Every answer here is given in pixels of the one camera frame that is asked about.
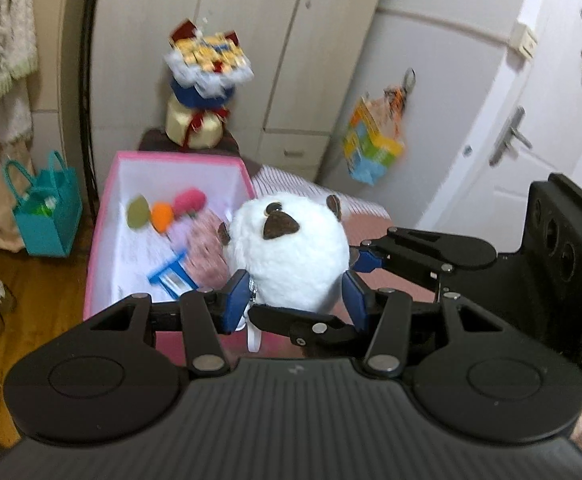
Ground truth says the pink fluffy heart plush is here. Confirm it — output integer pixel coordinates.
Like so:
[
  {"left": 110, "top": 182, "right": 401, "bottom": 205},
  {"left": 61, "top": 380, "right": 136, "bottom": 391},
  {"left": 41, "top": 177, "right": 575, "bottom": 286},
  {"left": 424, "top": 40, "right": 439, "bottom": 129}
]
[{"left": 173, "top": 187, "right": 208, "bottom": 217}]

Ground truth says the dark brown stool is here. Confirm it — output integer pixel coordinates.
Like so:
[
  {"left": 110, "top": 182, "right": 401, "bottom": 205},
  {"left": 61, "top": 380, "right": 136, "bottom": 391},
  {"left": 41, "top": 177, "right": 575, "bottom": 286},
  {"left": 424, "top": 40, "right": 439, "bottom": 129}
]
[{"left": 138, "top": 128, "right": 242, "bottom": 159}]

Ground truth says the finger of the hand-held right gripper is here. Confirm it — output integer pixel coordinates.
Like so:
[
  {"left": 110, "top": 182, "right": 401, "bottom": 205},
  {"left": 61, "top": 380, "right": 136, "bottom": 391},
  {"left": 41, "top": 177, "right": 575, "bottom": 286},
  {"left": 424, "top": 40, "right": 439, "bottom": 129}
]
[
  {"left": 351, "top": 227, "right": 454, "bottom": 291},
  {"left": 248, "top": 305, "right": 356, "bottom": 346}
]

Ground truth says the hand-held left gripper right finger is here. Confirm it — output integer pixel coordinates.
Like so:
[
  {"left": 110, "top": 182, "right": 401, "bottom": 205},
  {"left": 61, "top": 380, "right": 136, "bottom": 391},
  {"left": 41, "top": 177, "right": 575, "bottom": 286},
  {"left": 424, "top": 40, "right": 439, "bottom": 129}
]
[{"left": 342, "top": 271, "right": 504, "bottom": 378}]

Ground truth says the blue tissue packet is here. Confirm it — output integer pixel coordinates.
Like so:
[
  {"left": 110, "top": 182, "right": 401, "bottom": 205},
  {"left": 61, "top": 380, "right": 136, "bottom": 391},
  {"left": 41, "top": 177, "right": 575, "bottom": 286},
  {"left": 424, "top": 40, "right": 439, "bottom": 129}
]
[{"left": 146, "top": 249, "right": 197, "bottom": 294}]

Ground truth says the pink striped bed sheet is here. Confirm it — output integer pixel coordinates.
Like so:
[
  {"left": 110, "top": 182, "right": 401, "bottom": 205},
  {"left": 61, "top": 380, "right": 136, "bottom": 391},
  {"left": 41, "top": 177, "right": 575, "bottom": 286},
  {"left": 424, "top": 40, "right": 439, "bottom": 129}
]
[{"left": 250, "top": 163, "right": 392, "bottom": 221}]

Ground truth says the green plush toy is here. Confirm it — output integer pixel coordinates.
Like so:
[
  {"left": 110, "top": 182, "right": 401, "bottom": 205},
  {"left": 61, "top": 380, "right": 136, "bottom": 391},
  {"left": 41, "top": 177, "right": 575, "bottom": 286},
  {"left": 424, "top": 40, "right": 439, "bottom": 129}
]
[{"left": 125, "top": 193, "right": 152, "bottom": 231}]

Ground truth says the orange plush ball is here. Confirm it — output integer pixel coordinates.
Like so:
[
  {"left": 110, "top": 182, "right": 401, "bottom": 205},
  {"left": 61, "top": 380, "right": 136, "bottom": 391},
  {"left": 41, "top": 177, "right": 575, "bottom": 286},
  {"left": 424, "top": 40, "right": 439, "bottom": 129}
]
[{"left": 150, "top": 202, "right": 176, "bottom": 234}]

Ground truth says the colourful gift bag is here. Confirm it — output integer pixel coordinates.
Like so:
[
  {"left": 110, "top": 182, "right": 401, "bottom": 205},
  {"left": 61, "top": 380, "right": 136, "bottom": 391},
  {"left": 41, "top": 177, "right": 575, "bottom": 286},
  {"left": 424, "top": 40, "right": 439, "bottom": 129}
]
[{"left": 343, "top": 92, "right": 404, "bottom": 186}]

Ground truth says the white fluffy plush toy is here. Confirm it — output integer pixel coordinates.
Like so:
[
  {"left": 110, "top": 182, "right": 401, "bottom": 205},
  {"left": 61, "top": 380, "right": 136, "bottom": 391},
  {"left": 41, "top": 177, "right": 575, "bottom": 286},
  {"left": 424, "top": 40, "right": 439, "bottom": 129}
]
[{"left": 218, "top": 190, "right": 352, "bottom": 354}]

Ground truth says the pink cardboard box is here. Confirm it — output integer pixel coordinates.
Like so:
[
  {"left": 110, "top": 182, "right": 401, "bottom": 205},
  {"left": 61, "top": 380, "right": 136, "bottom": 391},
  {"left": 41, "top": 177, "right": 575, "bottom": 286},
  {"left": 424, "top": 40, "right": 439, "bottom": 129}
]
[{"left": 83, "top": 149, "right": 306, "bottom": 361}]

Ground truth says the plush flower bouquet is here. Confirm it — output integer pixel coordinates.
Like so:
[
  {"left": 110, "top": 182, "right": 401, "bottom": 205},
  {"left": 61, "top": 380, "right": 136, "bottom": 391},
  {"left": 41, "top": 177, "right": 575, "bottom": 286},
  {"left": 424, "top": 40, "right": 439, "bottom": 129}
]
[{"left": 163, "top": 19, "right": 254, "bottom": 150}]

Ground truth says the silver door handle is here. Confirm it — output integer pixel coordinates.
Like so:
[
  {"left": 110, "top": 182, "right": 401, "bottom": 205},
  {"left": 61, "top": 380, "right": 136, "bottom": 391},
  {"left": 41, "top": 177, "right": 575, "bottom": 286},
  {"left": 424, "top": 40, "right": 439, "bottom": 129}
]
[{"left": 488, "top": 106, "right": 534, "bottom": 167}]

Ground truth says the pink floral scrunchie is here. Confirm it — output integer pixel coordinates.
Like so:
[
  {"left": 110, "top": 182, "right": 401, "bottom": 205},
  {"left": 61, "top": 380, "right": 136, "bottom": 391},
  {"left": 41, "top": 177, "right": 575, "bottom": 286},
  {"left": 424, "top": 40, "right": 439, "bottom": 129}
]
[{"left": 170, "top": 209, "right": 234, "bottom": 291}]

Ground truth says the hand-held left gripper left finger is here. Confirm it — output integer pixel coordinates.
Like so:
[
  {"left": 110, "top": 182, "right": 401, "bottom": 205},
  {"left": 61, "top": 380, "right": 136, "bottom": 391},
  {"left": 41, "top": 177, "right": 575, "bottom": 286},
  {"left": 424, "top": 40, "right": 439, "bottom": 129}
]
[{"left": 78, "top": 270, "right": 250, "bottom": 380}]

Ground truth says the beige wardrobe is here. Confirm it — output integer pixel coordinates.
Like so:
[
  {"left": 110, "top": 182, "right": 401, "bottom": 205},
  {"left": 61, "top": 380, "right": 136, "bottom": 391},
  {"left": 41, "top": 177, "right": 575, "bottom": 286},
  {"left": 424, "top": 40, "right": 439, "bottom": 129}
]
[{"left": 93, "top": 0, "right": 394, "bottom": 187}]

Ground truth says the white door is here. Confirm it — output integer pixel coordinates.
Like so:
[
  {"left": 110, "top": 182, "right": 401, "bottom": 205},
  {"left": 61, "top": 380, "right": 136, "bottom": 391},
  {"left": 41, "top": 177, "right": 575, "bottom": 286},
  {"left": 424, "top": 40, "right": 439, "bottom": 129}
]
[{"left": 415, "top": 0, "right": 582, "bottom": 257}]

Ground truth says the white light switch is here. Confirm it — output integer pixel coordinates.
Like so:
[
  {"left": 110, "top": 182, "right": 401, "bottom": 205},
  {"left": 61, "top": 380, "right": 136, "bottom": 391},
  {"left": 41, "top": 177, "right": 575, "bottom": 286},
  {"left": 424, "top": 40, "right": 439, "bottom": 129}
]
[{"left": 508, "top": 22, "right": 540, "bottom": 61}]

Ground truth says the teal tote bag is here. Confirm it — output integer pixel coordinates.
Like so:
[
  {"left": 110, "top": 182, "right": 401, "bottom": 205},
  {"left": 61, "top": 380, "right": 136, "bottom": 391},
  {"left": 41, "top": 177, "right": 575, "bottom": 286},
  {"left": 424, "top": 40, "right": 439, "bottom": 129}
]
[{"left": 3, "top": 149, "right": 83, "bottom": 259}]

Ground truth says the orange hanging charm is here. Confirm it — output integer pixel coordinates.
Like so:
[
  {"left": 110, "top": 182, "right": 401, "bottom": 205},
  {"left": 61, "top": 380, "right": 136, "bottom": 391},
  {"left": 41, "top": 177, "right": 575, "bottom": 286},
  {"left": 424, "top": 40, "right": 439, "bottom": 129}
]
[{"left": 383, "top": 67, "right": 418, "bottom": 122}]

